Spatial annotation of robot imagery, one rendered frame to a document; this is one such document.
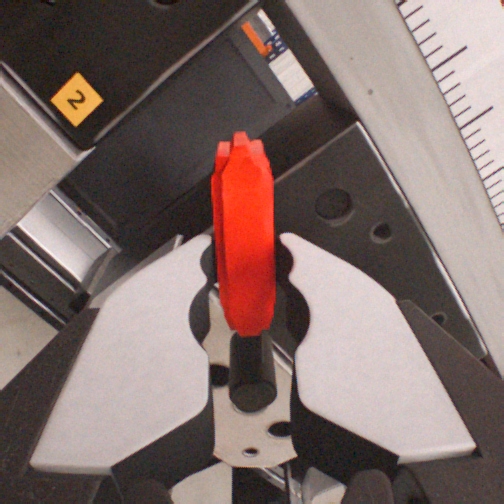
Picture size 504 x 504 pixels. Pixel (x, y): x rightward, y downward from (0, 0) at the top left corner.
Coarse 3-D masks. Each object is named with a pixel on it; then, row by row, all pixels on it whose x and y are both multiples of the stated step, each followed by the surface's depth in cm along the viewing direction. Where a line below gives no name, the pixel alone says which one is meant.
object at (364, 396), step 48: (288, 240) 11; (288, 288) 9; (336, 288) 9; (336, 336) 8; (384, 336) 8; (336, 384) 7; (384, 384) 7; (432, 384) 6; (336, 432) 6; (384, 432) 6; (432, 432) 6; (336, 480) 6
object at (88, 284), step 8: (112, 248) 52; (104, 256) 51; (112, 256) 51; (96, 264) 50; (104, 264) 49; (88, 272) 50; (96, 272) 47; (88, 280) 46; (96, 280) 46; (80, 288) 46; (88, 288) 44; (80, 296) 44; (88, 296) 44; (72, 304) 44; (80, 304) 44
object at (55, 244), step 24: (48, 216) 50; (72, 216) 55; (0, 240) 45; (24, 240) 46; (48, 240) 48; (72, 240) 52; (96, 240) 57; (0, 264) 48; (24, 264) 47; (48, 264) 48; (72, 264) 49; (24, 288) 49; (48, 288) 49; (72, 288) 49; (48, 312) 51; (72, 312) 51
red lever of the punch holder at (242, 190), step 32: (224, 160) 10; (256, 160) 10; (224, 192) 10; (256, 192) 10; (224, 224) 11; (256, 224) 11; (224, 256) 11; (256, 256) 11; (224, 288) 12; (256, 288) 12; (256, 320) 12; (256, 352) 14; (256, 384) 13
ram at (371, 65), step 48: (288, 0) 11; (336, 0) 11; (384, 0) 11; (336, 48) 12; (384, 48) 12; (336, 96) 15; (384, 96) 13; (432, 96) 13; (384, 144) 14; (432, 144) 14; (432, 192) 15; (480, 192) 15; (432, 240) 16; (480, 240) 16; (480, 288) 17; (480, 336) 19
